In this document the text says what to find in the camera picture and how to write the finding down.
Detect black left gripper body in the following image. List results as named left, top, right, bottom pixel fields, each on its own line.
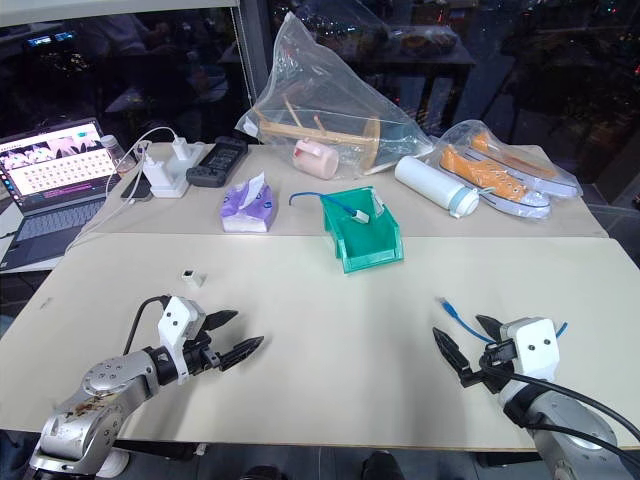
left=180, top=319, right=224, bottom=377

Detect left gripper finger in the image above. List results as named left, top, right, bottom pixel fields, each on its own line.
left=219, top=335, right=265, bottom=372
left=202, top=309, right=240, bottom=332

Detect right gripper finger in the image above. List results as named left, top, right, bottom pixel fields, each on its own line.
left=474, top=313, right=504, bottom=345
left=432, top=327, right=472, bottom=377

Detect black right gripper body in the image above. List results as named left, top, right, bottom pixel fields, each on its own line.
left=459, top=337, right=517, bottom=396

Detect purple tissue pack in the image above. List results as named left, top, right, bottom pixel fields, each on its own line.
left=219, top=171, right=275, bottom=234

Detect green plastic bin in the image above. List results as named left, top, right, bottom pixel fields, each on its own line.
left=319, top=185, right=405, bottom=275

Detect dark rounded shape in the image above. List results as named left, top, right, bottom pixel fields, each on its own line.
left=362, top=449, right=402, bottom=480

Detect orange canvas sneaker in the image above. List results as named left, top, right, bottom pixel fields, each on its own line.
left=439, top=144, right=552, bottom=219
left=469, top=130, right=577, bottom=197

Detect large white power adapter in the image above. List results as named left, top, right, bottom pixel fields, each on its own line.
left=143, top=154, right=191, bottom=199

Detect black smartphone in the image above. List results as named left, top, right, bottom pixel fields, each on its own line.
left=119, top=174, right=154, bottom=202

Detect white thermos bottle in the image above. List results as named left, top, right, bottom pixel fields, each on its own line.
left=394, top=155, right=480, bottom=220

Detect black remote control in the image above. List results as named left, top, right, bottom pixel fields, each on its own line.
left=185, top=135, right=250, bottom=188

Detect orange shoes in bag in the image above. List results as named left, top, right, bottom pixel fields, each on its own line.
left=427, top=119, right=584, bottom=222

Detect small white charger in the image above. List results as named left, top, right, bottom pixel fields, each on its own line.
left=167, top=139, right=202, bottom=172

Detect pink mug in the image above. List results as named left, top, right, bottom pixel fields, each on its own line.
left=292, top=138, right=340, bottom=180

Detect small clear bottle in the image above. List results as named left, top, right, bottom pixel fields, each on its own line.
left=99, top=134, right=139, bottom=176

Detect grey laptop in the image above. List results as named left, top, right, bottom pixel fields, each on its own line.
left=0, top=117, right=124, bottom=274

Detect wooden rack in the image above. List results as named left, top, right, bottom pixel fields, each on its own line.
left=257, top=97, right=384, bottom=175

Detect large clear plastic bag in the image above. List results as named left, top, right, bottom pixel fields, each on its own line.
left=234, top=12, right=435, bottom=177

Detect blue Ethernet cable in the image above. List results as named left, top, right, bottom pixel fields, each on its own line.
left=435, top=296, right=570, bottom=346
left=288, top=192, right=372, bottom=225

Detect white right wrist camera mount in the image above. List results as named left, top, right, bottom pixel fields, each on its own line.
left=499, top=316, right=560, bottom=382

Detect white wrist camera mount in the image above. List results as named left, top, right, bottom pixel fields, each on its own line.
left=499, top=316, right=560, bottom=382
left=157, top=295, right=206, bottom=377

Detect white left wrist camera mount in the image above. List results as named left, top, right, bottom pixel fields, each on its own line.
left=157, top=295, right=206, bottom=377

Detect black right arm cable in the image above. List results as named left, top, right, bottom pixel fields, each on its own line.
left=482, top=368, right=640, bottom=467

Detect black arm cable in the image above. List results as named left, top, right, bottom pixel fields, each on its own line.
left=122, top=295, right=169, bottom=356
left=482, top=368, right=640, bottom=467

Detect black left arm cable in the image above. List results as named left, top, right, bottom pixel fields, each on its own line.
left=122, top=295, right=169, bottom=356

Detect white charging cable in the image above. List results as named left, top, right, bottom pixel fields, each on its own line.
left=82, top=126, right=182, bottom=236

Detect grey window frame post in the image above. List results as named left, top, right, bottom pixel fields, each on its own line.
left=234, top=0, right=282, bottom=146

